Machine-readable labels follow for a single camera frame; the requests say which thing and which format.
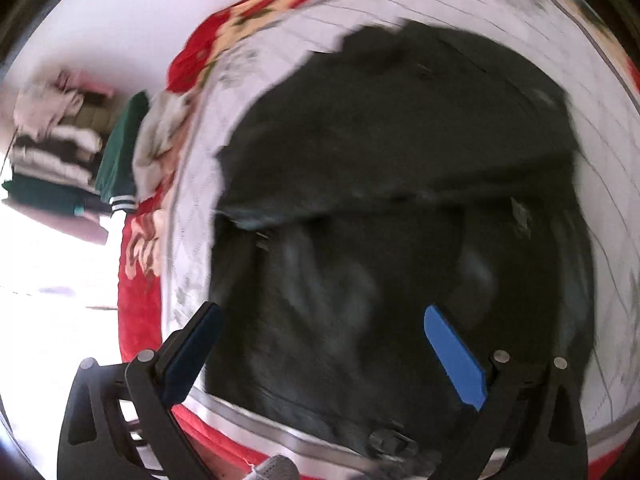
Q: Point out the black jacket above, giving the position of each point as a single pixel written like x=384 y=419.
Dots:
x=390 y=220

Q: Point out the white patterned bed sheet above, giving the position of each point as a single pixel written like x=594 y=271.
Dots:
x=280 y=85

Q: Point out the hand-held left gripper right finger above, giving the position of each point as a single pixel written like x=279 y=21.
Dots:
x=457 y=355

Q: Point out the stack of folded clothes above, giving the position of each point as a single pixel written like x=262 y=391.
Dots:
x=57 y=145

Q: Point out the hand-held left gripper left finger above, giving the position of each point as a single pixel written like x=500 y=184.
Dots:
x=192 y=347

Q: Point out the red floral blanket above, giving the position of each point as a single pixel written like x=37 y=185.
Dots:
x=142 y=290

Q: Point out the green garment with striped cuff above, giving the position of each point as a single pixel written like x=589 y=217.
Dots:
x=120 y=160

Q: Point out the beige crumpled garment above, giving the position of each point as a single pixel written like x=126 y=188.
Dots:
x=157 y=140

